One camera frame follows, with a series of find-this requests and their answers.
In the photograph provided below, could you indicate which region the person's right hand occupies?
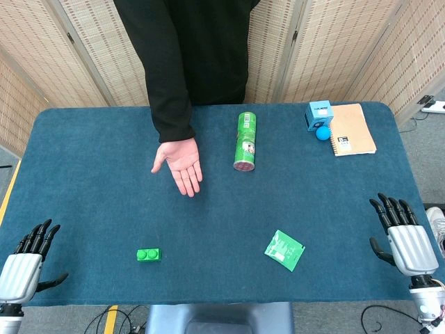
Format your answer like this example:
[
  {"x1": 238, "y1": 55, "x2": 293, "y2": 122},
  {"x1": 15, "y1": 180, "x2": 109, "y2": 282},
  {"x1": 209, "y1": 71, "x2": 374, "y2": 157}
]
[{"x1": 150, "y1": 137, "x2": 204, "y2": 198}]

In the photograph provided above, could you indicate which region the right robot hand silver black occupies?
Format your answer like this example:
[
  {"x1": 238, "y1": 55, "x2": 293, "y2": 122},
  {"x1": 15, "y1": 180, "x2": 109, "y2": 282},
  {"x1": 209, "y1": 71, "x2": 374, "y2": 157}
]
[{"x1": 369, "y1": 193, "x2": 439, "y2": 278}]

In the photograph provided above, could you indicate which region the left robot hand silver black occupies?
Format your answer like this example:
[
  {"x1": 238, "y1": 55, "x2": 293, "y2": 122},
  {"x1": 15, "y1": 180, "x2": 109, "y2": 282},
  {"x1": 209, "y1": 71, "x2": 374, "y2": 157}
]
[{"x1": 0, "y1": 218, "x2": 70, "y2": 307}]

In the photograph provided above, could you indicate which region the green toy brick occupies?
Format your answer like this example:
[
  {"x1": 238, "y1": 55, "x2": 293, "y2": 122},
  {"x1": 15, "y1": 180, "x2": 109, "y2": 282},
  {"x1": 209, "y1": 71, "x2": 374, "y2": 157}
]
[{"x1": 136, "y1": 248, "x2": 163, "y2": 263}]

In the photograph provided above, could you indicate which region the person's right forearm black sleeve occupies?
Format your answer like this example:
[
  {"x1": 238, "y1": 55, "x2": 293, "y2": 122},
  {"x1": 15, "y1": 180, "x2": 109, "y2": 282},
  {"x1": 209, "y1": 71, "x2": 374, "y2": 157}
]
[{"x1": 142, "y1": 34, "x2": 197, "y2": 144}]

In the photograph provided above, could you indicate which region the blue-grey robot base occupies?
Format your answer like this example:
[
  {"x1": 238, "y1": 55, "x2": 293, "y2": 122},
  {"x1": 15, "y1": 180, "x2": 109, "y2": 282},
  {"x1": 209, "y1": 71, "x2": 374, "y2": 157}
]
[{"x1": 145, "y1": 301, "x2": 295, "y2": 334}]

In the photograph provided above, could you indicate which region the person's torso black clothing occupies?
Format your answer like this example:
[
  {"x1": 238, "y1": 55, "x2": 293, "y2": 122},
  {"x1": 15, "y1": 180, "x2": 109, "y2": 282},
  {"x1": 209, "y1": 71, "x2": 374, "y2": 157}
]
[{"x1": 113, "y1": 0, "x2": 261, "y2": 106}]

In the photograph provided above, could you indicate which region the white sneaker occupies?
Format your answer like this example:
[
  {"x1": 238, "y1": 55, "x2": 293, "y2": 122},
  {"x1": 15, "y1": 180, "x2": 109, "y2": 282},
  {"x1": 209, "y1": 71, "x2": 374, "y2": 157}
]
[{"x1": 424, "y1": 206, "x2": 445, "y2": 258}]

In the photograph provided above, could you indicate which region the blue tablecloth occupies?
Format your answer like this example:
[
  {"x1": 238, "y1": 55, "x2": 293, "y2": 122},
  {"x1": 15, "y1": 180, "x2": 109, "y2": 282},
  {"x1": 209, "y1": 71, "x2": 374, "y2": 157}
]
[{"x1": 0, "y1": 101, "x2": 427, "y2": 307}]

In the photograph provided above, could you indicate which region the green cylindrical can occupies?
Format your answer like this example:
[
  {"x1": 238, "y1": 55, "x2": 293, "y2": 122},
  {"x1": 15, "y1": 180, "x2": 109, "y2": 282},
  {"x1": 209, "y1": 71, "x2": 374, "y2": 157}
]
[{"x1": 233, "y1": 111, "x2": 259, "y2": 173}]

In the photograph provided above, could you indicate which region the woven bamboo folding screen panel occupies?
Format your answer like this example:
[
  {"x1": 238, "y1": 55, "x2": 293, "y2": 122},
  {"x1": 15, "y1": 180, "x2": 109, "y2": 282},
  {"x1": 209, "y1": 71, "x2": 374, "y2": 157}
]
[
  {"x1": 0, "y1": 0, "x2": 108, "y2": 107},
  {"x1": 55, "y1": 0, "x2": 152, "y2": 107},
  {"x1": 280, "y1": 0, "x2": 410, "y2": 104},
  {"x1": 0, "y1": 48, "x2": 49, "y2": 157},
  {"x1": 245, "y1": 0, "x2": 309, "y2": 104},
  {"x1": 343, "y1": 0, "x2": 445, "y2": 128}
]

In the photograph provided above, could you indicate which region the green foil sachet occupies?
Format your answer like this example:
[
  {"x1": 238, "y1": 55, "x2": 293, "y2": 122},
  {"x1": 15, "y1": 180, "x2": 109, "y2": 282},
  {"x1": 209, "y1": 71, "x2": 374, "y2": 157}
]
[{"x1": 264, "y1": 229, "x2": 307, "y2": 273}]

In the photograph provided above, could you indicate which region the tan spiral notebook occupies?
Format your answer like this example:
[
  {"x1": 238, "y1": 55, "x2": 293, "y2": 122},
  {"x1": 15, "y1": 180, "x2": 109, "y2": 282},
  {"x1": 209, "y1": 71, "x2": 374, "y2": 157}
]
[{"x1": 328, "y1": 103, "x2": 378, "y2": 157}]

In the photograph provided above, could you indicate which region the light blue cardboard box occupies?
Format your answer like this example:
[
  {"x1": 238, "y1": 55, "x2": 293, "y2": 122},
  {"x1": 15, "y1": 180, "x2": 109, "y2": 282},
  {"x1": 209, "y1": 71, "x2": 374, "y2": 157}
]
[{"x1": 305, "y1": 100, "x2": 334, "y2": 132}]

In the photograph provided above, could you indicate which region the white power strip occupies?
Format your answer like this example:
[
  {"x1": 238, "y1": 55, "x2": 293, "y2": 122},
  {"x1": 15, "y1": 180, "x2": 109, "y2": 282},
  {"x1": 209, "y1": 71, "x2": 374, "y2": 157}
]
[{"x1": 418, "y1": 94, "x2": 445, "y2": 115}]

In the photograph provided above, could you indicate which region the black floor cable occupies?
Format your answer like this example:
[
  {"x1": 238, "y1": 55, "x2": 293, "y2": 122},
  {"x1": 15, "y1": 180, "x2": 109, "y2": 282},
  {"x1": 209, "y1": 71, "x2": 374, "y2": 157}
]
[
  {"x1": 83, "y1": 305, "x2": 151, "y2": 334},
  {"x1": 360, "y1": 305, "x2": 418, "y2": 334}
]

